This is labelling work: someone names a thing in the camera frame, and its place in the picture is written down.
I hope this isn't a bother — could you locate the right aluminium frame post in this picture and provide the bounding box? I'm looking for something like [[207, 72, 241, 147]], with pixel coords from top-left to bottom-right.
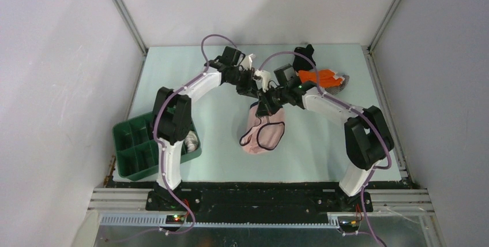
[[368, 0, 402, 54]]

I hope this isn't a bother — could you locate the green divided storage tray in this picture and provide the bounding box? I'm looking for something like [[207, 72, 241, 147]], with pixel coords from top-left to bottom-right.
[[111, 112, 202, 182]]

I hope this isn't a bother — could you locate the black underwear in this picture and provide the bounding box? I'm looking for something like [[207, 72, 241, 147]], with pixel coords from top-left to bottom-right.
[[292, 44, 316, 72]]

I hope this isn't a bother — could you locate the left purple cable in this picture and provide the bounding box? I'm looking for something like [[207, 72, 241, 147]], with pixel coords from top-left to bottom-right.
[[152, 34, 238, 236]]

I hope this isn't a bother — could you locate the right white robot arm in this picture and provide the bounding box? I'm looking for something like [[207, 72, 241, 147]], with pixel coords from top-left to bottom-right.
[[253, 65, 394, 211]]

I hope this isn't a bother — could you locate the aluminium frame post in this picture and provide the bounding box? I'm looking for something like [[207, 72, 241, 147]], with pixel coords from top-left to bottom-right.
[[368, 0, 402, 54], [112, 0, 149, 56]]

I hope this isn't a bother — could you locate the grey mesh underwear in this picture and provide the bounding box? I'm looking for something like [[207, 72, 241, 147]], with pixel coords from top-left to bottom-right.
[[325, 74, 350, 95]]

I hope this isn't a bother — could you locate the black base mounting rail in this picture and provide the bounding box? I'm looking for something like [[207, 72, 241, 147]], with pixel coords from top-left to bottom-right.
[[145, 182, 373, 224]]

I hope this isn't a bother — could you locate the light pink underwear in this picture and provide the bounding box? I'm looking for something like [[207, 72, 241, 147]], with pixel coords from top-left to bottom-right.
[[239, 102, 285, 155]]

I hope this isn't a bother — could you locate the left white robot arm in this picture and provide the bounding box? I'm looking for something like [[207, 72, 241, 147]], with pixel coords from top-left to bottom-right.
[[153, 46, 256, 210]]

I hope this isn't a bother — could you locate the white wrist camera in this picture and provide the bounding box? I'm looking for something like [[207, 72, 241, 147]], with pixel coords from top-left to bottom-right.
[[239, 54, 256, 70], [253, 69, 272, 92]]

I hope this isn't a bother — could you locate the white pink-trimmed underwear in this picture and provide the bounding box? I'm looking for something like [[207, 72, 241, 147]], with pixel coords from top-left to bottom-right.
[[184, 130, 200, 154]]

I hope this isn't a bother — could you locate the orange underwear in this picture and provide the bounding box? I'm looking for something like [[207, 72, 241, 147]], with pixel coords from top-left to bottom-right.
[[297, 69, 345, 88]]

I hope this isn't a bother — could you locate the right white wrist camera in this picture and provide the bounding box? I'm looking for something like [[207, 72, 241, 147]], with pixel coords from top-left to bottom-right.
[[253, 69, 272, 92]]

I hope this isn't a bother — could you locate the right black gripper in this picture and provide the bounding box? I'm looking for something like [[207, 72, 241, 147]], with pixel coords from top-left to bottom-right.
[[255, 85, 288, 118]]

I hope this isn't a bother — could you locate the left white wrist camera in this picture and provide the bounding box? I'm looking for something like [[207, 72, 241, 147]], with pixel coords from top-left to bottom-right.
[[239, 54, 256, 70]]

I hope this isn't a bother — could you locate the left aluminium frame post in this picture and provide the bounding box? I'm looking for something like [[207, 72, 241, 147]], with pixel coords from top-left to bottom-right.
[[112, 0, 149, 56]]

